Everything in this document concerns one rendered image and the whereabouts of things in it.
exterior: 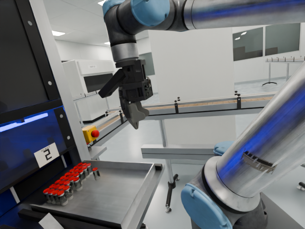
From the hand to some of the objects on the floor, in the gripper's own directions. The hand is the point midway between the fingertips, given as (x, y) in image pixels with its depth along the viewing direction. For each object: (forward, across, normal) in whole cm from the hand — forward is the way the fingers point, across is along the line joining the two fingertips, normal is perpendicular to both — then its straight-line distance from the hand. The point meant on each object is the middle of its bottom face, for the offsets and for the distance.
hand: (134, 125), depth 53 cm
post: (+110, +9, +39) cm, 117 cm away
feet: (+110, +88, +21) cm, 142 cm away
